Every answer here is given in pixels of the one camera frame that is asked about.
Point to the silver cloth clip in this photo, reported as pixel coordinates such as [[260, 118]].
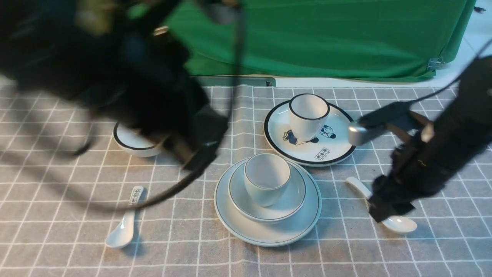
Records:
[[436, 64]]

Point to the black rimmed cartoon plate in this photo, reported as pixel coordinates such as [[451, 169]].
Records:
[[329, 147]]

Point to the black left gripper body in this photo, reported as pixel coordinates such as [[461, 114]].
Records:
[[167, 105]]

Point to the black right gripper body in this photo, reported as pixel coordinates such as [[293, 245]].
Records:
[[420, 169]]

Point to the black rimmed white cup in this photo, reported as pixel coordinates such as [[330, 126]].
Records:
[[307, 115]]

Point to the thin rimmed white cup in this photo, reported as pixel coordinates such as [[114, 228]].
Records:
[[266, 177]]

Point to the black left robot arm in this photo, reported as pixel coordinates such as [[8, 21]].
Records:
[[114, 67]]

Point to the green backdrop cloth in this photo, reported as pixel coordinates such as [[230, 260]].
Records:
[[373, 40]]

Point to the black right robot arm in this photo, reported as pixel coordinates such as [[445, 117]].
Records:
[[469, 116]]

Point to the thin rimmed white plate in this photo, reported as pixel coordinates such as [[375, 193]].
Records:
[[262, 234]]

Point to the black rimmed white bowl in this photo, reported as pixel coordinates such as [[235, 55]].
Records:
[[133, 144]]

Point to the white spoon with characters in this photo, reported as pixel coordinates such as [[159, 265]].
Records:
[[123, 234]]

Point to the plain white spoon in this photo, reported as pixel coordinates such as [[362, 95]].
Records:
[[398, 224]]

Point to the grey checked tablecloth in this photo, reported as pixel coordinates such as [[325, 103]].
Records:
[[43, 235]]

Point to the thin rimmed white bowl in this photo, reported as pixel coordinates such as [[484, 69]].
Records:
[[289, 203]]

